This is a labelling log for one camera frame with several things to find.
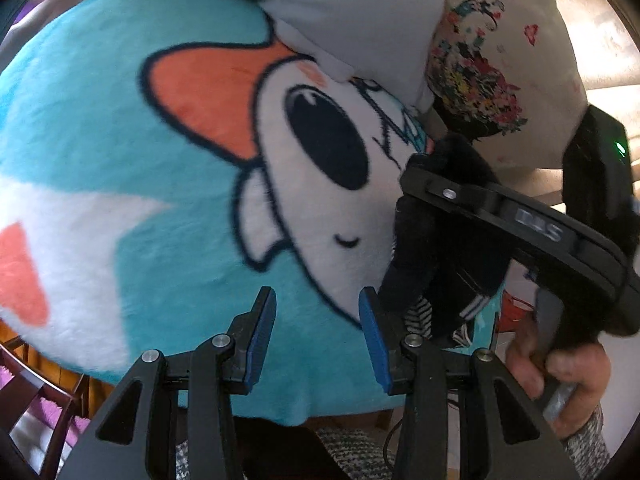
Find orange red cloth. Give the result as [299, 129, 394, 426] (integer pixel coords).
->
[498, 290, 534, 333]

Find person's right hand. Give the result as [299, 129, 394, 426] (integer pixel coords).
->
[506, 314, 612, 439]

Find dark wooden chair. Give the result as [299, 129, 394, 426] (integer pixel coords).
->
[1, 337, 89, 479]

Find cream floral throw pillow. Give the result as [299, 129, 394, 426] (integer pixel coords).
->
[426, 0, 588, 169]

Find black white striped pants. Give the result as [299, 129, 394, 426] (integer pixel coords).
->
[376, 131, 514, 351]

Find teal cartoon fleece blanket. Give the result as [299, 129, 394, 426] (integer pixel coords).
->
[1, 0, 432, 426]

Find grey plush pillow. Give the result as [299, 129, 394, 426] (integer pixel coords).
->
[257, 0, 444, 113]

